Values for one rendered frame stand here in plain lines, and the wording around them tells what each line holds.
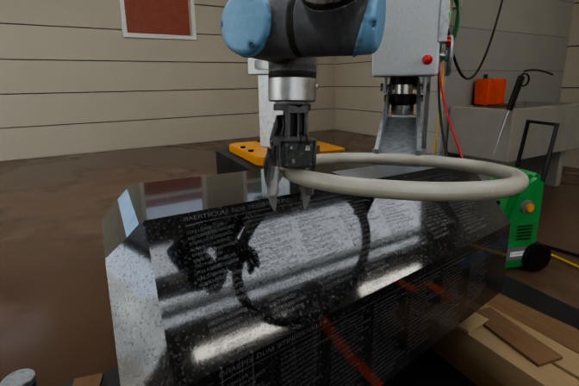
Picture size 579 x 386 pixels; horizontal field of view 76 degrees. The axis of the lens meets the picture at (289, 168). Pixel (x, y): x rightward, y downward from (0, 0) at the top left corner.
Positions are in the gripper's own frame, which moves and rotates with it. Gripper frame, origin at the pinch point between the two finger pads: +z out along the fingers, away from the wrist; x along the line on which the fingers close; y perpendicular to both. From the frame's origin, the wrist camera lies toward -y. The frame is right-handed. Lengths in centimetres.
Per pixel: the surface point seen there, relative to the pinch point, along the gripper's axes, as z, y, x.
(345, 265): 19.0, -9.2, 16.5
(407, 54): -37, -45, 50
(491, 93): -34, -250, 258
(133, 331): 23.9, 1.0, -31.0
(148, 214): 4.9, -13.7, -29.3
